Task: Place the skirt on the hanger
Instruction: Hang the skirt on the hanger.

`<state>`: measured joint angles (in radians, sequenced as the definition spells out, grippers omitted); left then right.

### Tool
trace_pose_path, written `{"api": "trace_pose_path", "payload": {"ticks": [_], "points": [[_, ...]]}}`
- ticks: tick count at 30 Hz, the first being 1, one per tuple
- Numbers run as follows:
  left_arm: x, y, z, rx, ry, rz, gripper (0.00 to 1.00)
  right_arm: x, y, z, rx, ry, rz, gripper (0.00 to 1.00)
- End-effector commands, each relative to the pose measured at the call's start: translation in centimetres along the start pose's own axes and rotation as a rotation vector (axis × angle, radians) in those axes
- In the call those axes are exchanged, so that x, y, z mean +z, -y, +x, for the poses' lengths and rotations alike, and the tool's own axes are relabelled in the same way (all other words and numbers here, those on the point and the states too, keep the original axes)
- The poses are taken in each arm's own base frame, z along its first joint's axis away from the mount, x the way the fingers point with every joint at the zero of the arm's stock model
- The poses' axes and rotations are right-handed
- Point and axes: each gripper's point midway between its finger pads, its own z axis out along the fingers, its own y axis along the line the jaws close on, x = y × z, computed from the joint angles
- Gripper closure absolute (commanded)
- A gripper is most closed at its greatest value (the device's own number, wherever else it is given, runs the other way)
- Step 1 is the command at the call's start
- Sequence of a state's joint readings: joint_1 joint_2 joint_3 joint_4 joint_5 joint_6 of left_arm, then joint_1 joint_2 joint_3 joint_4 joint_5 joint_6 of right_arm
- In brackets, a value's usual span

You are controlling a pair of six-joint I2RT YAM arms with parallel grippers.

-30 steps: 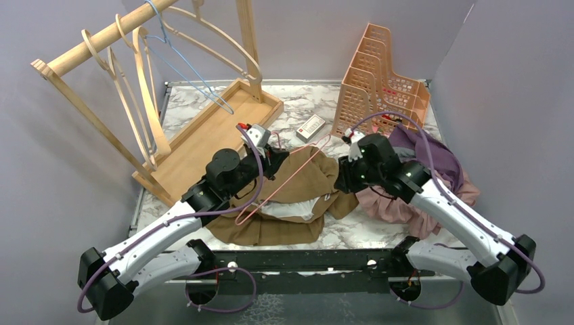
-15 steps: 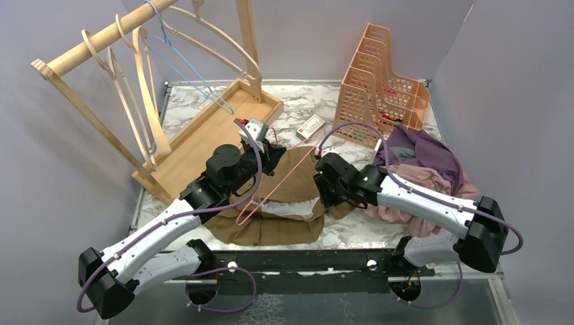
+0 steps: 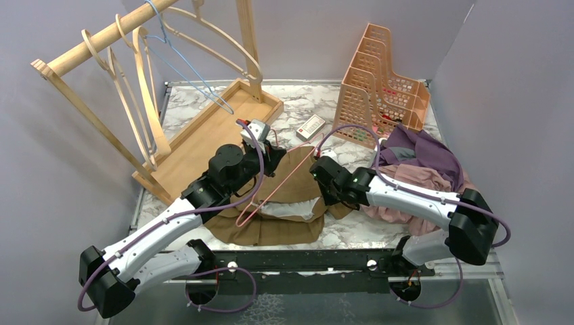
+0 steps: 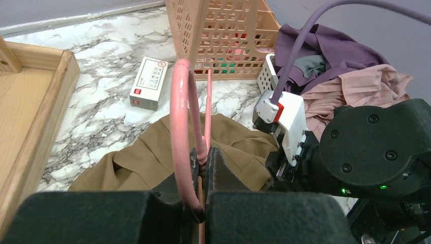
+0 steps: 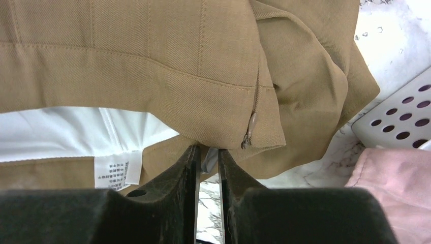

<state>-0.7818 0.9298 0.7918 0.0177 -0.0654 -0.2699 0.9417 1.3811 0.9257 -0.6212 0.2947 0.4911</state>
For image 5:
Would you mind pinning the white perforated basket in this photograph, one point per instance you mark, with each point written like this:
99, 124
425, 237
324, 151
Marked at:
400, 121

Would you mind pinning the pink skirt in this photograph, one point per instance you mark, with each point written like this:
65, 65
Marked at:
400, 180

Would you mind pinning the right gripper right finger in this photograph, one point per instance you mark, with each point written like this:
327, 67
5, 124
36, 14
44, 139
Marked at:
253, 213

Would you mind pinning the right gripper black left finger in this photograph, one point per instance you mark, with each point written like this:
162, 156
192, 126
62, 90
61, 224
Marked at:
164, 210

